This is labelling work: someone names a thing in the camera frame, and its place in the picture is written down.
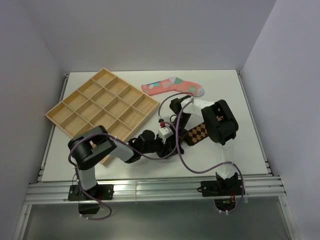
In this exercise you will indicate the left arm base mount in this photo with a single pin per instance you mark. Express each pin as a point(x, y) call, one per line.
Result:
point(99, 192)

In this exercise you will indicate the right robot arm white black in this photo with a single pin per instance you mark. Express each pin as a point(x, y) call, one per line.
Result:
point(221, 127)

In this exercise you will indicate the wooden compartment tray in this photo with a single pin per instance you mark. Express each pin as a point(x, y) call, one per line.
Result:
point(104, 100)

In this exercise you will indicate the navy ankle sock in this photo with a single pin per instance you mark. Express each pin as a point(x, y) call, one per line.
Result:
point(176, 148)

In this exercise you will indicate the pink patterned sock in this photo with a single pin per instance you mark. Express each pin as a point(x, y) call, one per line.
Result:
point(173, 84)

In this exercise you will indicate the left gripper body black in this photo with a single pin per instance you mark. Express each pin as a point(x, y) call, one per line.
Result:
point(157, 147)

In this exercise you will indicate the brown orange argyle sock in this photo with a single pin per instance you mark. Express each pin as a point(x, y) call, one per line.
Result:
point(196, 134)

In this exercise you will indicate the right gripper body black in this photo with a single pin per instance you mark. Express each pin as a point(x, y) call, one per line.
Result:
point(183, 120)

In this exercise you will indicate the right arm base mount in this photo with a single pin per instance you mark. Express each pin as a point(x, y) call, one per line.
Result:
point(230, 189)

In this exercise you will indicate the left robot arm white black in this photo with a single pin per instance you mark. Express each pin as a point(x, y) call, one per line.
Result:
point(90, 147)

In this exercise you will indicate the aluminium frame rail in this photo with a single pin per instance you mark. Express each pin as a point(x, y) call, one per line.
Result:
point(144, 190)

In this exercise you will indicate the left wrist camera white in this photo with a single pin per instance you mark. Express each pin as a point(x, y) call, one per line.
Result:
point(164, 132)

